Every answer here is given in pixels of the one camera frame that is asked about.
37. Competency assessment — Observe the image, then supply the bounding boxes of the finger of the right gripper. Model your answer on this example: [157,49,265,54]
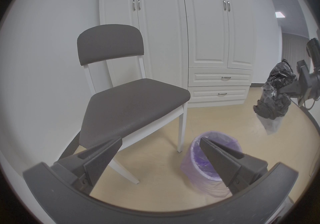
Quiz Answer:
[280,82,301,95]

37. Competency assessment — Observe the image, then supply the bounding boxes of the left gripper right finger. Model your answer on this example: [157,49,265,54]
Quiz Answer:
[199,137,268,193]

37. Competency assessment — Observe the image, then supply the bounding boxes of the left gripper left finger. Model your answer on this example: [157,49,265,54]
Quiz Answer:
[53,137,123,195]

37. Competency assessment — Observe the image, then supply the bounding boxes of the black plastic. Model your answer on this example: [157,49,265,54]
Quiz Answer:
[253,59,297,120]

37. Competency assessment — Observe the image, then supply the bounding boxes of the purple plastic bag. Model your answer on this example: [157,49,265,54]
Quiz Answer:
[180,130,242,198]

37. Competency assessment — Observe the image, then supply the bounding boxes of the grey curtain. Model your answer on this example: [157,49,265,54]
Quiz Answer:
[282,33,310,68]

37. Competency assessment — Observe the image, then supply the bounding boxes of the grey and white chair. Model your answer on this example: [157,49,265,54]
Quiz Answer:
[57,24,192,185]

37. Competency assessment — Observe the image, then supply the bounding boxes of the white wardrobe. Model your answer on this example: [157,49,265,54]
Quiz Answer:
[99,0,257,108]

